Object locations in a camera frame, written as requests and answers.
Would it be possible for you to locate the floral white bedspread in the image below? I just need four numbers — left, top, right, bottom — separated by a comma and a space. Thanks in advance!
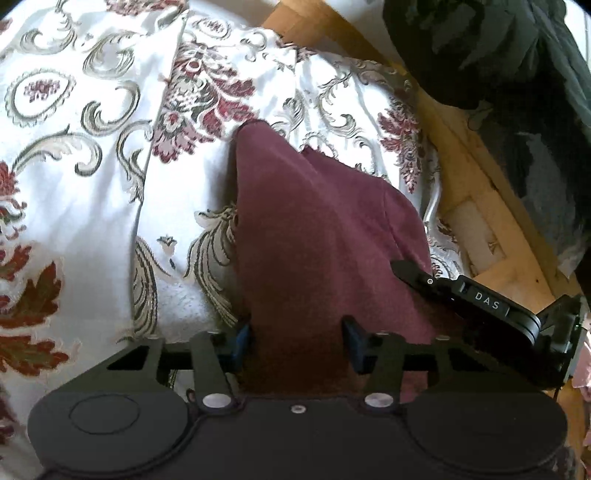
0, 0, 467, 480

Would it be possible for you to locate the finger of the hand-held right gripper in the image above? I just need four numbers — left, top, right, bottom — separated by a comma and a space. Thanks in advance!
390, 259, 463, 315

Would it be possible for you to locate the dark padded jacket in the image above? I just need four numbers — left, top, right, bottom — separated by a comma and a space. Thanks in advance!
381, 0, 591, 282

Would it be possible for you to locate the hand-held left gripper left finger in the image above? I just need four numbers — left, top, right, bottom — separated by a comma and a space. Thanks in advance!
106, 318, 253, 414

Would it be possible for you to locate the maroon shirt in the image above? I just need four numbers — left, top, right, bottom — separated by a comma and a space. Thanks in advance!
230, 119, 440, 408

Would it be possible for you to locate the wooden bed frame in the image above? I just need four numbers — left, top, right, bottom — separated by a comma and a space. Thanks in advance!
261, 0, 583, 302

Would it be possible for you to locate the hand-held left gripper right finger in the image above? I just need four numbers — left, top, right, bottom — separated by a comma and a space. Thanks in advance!
341, 316, 488, 414

